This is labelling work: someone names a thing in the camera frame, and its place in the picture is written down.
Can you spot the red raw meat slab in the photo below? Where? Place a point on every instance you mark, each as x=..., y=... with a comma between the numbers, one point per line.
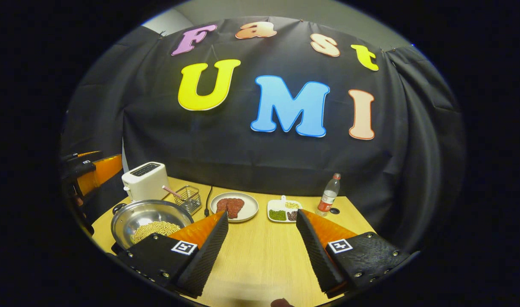
x=230, y=207

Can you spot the pile of yellow soybeans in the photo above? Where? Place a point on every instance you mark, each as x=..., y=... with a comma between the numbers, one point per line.
x=155, y=230

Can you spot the pile of dark red beans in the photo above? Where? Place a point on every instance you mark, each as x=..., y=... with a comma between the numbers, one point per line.
x=292, y=215

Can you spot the striped straw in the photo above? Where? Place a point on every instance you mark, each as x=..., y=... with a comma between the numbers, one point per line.
x=171, y=191

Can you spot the pile of green beans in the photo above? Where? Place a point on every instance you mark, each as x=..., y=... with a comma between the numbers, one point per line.
x=277, y=215

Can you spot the clear bottle with red label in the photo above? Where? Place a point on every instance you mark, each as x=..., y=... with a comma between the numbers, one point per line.
x=328, y=200

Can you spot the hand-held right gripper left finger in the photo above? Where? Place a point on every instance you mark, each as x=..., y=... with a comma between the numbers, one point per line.
x=206, y=256

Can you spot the white round plate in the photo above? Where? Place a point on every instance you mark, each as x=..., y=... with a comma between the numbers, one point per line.
x=250, y=207

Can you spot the white divided dish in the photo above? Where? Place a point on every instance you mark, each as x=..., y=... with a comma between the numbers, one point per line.
x=279, y=205

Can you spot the white toaster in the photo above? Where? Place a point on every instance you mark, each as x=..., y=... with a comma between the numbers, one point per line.
x=144, y=183

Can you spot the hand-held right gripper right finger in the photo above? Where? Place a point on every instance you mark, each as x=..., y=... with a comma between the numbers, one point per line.
x=321, y=260

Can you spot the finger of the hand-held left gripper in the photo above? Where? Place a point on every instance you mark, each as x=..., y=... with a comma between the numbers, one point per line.
x=82, y=154
x=102, y=170

